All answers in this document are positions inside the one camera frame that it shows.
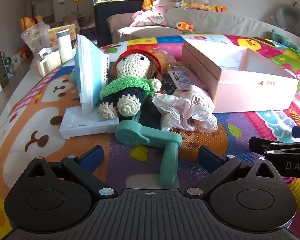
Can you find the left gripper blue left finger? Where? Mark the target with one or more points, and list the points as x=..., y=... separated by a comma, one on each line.
x=92, y=159

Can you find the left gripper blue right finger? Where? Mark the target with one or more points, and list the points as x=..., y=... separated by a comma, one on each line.
x=209, y=159

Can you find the teal plastic hand tool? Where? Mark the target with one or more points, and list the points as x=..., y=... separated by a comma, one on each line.
x=131, y=133

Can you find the pink lace fabric pouch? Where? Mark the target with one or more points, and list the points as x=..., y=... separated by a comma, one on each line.
x=191, y=110

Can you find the pink Volcano card pack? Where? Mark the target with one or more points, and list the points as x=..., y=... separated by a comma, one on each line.
x=183, y=78

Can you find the blue white tissue pack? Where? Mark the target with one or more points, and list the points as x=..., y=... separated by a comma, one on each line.
x=91, y=73

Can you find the crochet doll red hat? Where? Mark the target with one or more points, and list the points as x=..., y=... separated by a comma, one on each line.
x=135, y=76

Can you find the packaged yellow bread bun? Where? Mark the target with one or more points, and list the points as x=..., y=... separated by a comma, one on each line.
x=167, y=60

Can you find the white flat plastic case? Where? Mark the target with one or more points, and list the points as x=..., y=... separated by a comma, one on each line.
x=75, y=124

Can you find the pink open gift box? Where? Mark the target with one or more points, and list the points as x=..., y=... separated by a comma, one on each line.
x=239, y=79

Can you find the teal green cloth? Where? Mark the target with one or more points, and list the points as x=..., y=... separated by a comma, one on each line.
x=284, y=40

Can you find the white cup holder box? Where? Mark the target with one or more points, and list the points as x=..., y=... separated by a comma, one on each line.
x=49, y=60

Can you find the grey neck pillow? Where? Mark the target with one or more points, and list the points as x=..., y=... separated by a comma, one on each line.
x=287, y=17

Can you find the white thermos bottle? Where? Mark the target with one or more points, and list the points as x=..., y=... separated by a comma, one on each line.
x=64, y=43

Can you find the clear plastic bag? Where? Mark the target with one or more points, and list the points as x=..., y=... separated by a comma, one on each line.
x=36, y=37

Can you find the orange clownfish plush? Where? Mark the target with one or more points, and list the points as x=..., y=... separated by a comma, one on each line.
x=184, y=26

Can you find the beige sofa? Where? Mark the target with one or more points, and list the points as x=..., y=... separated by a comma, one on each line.
x=205, y=22

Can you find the pink clothes pile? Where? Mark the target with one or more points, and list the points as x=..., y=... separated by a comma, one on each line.
x=148, y=18

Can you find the black fish tank cabinet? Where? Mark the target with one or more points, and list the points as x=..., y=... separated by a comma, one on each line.
x=110, y=16

